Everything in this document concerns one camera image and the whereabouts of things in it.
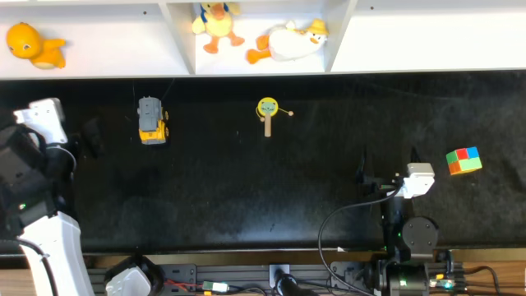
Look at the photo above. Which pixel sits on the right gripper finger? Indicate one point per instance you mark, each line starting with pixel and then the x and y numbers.
pixel 362 172
pixel 415 157

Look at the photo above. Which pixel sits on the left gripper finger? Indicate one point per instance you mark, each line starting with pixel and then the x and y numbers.
pixel 93 137

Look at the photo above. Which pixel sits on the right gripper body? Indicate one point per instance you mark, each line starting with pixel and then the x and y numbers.
pixel 380 185

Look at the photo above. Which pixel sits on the many-coloured puzzle cube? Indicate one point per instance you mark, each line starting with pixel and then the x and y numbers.
pixel 464 161

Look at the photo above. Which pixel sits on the grey and yellow toy truck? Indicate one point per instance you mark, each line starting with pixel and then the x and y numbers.
pixel 151 119

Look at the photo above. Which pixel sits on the yellow rattle drum toy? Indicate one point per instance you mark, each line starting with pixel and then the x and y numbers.
pixel 268 107

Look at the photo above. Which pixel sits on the yellow rubber duck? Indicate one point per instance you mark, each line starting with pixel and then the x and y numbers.
pixel 24 41

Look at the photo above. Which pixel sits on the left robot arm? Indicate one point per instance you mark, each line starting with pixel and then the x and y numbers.
pixel 24 177

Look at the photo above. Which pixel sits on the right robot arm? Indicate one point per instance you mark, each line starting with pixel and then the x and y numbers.
pixel 419 234

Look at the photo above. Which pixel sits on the white shelf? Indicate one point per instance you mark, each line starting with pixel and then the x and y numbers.
pixel 123 45

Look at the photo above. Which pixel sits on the white plush duck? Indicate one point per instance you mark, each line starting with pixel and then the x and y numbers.
pixel 293 43

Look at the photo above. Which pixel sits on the yellow plush duck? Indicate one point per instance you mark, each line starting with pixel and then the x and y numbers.
pixel 218 25

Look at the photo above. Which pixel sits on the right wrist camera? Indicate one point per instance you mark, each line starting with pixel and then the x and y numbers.
pixel 418 178

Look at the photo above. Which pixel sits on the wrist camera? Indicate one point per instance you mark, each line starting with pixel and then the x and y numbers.
pixel 43 119
pixel 418 178

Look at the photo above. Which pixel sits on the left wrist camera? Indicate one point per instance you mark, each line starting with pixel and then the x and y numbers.
pixel 43 119

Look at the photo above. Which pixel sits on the mounting rail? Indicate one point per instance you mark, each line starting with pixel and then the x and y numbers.
pixel 246 279

